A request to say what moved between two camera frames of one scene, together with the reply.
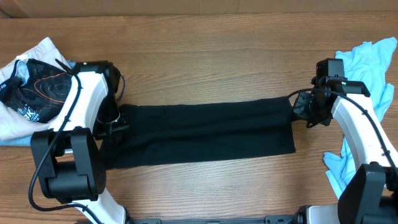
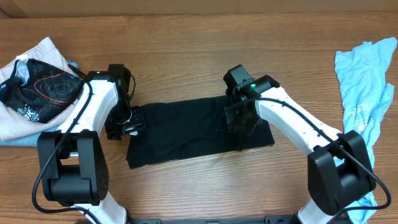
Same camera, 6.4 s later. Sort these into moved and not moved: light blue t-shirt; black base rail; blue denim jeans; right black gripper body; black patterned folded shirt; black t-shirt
Moved: black t-shirt; right black gripper body
Not moved: black patterned folded shirt; black base rail; light blue t-shirt; blue denim jeans
